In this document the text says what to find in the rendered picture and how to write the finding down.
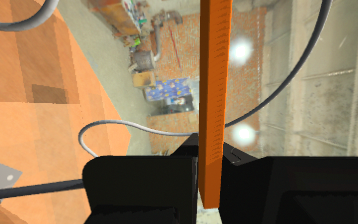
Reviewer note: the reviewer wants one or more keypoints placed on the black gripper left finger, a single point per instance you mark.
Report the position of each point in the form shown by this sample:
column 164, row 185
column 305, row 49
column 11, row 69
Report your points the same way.
column 134, row 180

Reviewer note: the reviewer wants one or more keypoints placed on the orange bar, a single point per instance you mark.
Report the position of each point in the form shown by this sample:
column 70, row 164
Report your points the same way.
column 215, row 23

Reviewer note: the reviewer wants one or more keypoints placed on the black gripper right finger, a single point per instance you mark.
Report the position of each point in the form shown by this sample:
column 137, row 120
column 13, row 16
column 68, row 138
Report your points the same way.
column 251, row 188

